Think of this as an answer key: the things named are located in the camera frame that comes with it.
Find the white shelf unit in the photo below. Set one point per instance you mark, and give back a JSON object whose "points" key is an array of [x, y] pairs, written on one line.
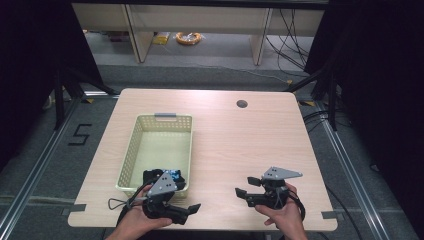
{"points": [[200, 16]]}

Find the yellow packet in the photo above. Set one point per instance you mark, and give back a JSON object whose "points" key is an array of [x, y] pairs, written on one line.
{"points": [[161, 38]]}

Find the person's left hand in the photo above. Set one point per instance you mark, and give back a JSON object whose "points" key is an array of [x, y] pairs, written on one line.
{"points": [[133, 220]]}

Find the black curtain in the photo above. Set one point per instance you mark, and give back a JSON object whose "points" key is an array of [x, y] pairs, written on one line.
{"points": [[383, 83], [30, 66]]}

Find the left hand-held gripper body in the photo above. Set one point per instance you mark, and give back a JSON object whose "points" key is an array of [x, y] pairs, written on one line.
{"points": [[162, 185]]}

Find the black and blue object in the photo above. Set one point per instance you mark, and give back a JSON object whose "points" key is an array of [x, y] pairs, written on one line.
{"points": [[152, 176]]}

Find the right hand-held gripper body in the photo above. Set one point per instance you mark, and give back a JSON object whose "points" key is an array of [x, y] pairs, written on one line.
{"points": [[281, 173]]}

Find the cream perforated plastic basket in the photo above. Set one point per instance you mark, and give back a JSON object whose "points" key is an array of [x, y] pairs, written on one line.
{"points": [[160, 150]]}

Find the person's right hand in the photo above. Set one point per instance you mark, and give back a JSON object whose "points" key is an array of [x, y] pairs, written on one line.
{"points": [[286, 218]]}

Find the black metal stand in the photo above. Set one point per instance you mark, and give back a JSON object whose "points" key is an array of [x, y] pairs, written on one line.
{"points": [[60, 100], [331, 100]]}

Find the metal floor rail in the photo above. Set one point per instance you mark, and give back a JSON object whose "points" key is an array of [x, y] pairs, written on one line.
{"points": [[353, 173], [36, 173]]}

